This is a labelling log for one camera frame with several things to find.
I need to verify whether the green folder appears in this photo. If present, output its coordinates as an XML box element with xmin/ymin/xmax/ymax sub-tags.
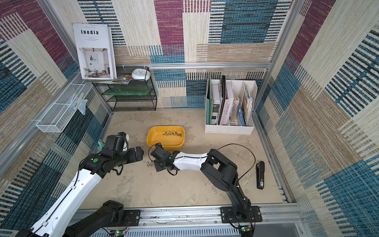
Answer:
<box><xmin>205</xmin><ymin>78</ymin><xmax>211</xmax><ymax>125</ymax></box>

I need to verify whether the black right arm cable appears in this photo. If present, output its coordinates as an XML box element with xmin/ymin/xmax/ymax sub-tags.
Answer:
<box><xmin>213</xmin><ymin>143</ymin><xmax>257</xmax><ymax>186</ymax></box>

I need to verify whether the blue book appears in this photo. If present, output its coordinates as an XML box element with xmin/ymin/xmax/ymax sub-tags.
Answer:
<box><xmin>238</xmin><ymin>105</ymin><xmax>246</xmax><ymax>126</ymax></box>

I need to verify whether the white round clock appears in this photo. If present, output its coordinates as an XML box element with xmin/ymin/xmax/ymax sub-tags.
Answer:
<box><xmin>131</xmin><ymin>69</ymin><xmax>151</xmax><ymax>81</ymax></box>

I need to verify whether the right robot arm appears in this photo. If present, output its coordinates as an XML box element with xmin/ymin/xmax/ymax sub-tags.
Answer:
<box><xmin>149</xmin><ymin>143</ymin><xmax>256</xmax><ymax>223</ymax></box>

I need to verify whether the yellow plastic storage box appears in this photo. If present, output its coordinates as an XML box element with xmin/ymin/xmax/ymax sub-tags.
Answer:
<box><xmin>147</xmin><ymin>125</ymin><xmax>185</xmax><ymax>150</ymax></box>

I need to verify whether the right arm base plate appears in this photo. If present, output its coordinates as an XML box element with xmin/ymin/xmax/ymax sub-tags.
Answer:
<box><xmin>220</xmin><ymin>206</ymin><xmax>263</xmax><ymax>224</ymax></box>

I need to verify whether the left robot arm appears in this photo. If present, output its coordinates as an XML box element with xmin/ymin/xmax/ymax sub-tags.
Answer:
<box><xmin>17</xmin><ymin>132</ymin><xmax>144</xmax><ymax>237</ymax></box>

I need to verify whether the black wire shelf rack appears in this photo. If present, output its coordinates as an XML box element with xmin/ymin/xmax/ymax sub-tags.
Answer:
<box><xmin>92</xmin><ymin>66</ymin><xmax>158</xmax><ymax>112</ymax></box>

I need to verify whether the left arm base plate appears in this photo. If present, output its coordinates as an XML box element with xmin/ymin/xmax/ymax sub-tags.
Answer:
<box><xmin>98</xmin><ymin>209</ymin><xmax>141</xmax><ymax>229</ymax></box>

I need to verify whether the black binder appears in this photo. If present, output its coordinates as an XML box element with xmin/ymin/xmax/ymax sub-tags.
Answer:
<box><xmin>218</xmin><ymin>75</ymin><xmax>226</xmax><ymax>125</ymax></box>

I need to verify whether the black stapler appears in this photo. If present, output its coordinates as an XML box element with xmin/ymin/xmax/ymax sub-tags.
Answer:
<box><xmin>256</xmin><ymin>161</ymin><xmax>265</xmax><ymax>190</ymax></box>

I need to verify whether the Inedia white magazine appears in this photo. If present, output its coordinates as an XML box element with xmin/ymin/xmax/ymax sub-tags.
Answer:
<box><xmin>73</xmin><ymin>23</ymin><xmax>117</xmax><ymax>81</ymax></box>

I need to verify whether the white file organizer box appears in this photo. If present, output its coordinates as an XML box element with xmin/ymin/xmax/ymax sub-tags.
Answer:
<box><xmin>205</xmin><ymin>79</ymin><xmax>258</xmax><ymax>135</ymax></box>

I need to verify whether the white wire wall basket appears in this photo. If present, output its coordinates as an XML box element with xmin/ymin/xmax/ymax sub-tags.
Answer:
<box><xmin>36</xmin><ymin>83</ymin><xmax>92</xmax><ymax>133</ymax></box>

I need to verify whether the green spray bottle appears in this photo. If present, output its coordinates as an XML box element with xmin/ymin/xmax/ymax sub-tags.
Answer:
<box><xmin>97</xmin><ymin>139</ymin><xmax>105</xmax><ymax>153</ymax></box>

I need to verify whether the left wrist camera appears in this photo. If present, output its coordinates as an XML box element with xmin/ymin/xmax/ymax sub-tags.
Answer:
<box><xmin>117</xmin><ymin>132</ymin><xmax>129</xmax><ymax>152</ymax></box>

